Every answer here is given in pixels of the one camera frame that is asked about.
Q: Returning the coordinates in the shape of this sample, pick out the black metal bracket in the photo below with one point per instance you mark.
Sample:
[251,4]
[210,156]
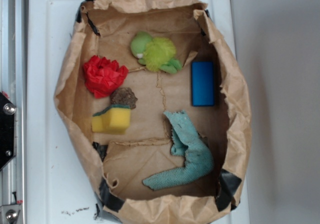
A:
[8,146]

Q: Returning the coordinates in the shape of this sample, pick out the light blue terry cloth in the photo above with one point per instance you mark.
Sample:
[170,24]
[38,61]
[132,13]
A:
[198,160]

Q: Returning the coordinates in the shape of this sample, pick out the brown paper lined box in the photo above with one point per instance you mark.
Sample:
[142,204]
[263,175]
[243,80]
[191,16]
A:
[117,164]

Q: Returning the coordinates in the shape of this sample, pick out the green plush frog toy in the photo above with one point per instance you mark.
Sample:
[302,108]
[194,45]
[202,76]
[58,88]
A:
[155,53]

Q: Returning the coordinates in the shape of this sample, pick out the yellow sponge with green pad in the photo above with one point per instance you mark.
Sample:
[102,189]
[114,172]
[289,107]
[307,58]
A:
[115,120]

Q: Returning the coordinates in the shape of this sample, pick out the white plastic tray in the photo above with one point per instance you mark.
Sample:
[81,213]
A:
[57,188]

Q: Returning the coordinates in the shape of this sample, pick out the red crumpled tissue paper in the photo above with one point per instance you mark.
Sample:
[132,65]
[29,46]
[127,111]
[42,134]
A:
[103,76]

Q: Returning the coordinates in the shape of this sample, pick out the aluminium frame rail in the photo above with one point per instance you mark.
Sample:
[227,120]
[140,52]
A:
[13,60]

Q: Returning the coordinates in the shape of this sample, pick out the blue rectangular block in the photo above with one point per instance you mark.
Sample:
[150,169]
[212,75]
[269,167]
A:
[202,84]

